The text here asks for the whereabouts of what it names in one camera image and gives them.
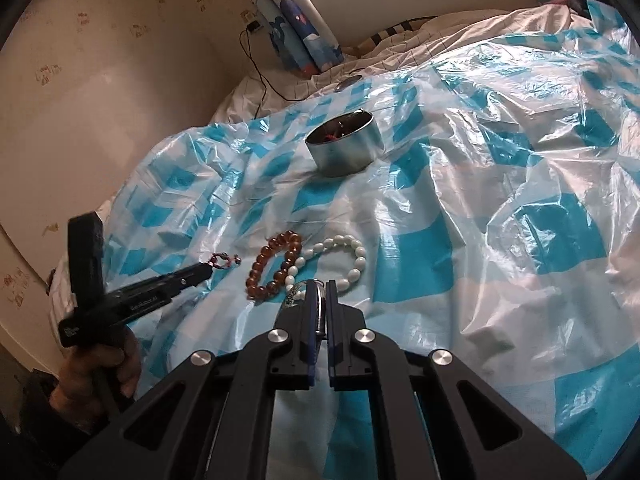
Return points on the round metal tin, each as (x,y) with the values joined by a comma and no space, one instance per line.
(345,160)

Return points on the silver bangle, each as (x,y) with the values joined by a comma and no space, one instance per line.
(292,297)

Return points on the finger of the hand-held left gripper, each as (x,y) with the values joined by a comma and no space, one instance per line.
(192,276)

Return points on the round silver lid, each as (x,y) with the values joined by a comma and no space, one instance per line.
(348,84)

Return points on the striped pillow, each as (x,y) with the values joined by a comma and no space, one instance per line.
(395,32)

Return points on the wall charger plug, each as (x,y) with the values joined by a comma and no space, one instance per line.
(252,25)

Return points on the blue white checkered plastic sheet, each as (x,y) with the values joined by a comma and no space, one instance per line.
(450,210)

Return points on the blue printed curtain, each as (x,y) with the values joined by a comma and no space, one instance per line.
(300,30)

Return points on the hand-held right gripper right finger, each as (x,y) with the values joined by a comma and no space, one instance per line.
(334,360)

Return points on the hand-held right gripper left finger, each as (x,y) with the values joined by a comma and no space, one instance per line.
(311,360)

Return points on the white bed quilt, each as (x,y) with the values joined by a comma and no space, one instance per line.
(380,60)

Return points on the person's left hand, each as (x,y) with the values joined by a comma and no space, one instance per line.
(80,375)

